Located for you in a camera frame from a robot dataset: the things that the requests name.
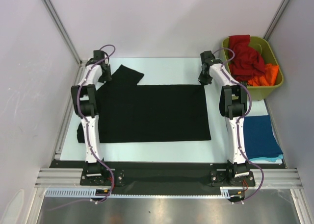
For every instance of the green plastic basket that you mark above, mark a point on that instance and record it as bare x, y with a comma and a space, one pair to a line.
263, 47

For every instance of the aluminium frame post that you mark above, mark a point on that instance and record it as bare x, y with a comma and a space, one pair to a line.
275, 20
48, 4

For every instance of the folded dark blue t shirt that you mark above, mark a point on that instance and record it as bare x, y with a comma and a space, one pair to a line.
259, 138

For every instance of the aluminium frame post left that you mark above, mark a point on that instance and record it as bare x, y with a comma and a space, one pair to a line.
48, 4

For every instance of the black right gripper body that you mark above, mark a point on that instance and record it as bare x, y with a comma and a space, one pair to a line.
204, 77

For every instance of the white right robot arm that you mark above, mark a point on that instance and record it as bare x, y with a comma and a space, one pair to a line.
233, 106

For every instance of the red t shirt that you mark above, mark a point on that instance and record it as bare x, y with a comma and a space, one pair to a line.
247, 62

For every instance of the aluminium frame post right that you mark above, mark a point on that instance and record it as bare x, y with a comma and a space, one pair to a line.
275, 20

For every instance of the orange t shirt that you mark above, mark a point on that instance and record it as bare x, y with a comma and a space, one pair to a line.
267, 79

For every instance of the folded light blue t shirt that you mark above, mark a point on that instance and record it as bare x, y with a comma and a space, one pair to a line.
268, 160

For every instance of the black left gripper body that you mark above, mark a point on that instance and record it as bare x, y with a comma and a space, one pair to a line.
107, 75

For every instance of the black t shirt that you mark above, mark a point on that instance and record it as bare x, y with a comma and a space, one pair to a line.
150, 113

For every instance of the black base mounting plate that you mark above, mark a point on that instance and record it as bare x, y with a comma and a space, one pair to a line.
163, 179

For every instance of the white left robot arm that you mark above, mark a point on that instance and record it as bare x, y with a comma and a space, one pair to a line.
87, 108

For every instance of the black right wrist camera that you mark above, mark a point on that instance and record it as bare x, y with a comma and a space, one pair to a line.
208, 58

